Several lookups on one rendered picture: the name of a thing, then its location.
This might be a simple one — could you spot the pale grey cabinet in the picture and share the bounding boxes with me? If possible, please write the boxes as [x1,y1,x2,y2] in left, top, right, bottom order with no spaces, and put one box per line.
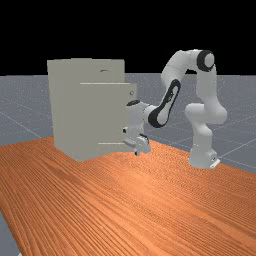
[46,57,127,164]

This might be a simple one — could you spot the pale grey cabinet drawer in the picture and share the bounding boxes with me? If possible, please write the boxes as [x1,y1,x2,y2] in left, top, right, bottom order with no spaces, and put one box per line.
[79,81,139,147]

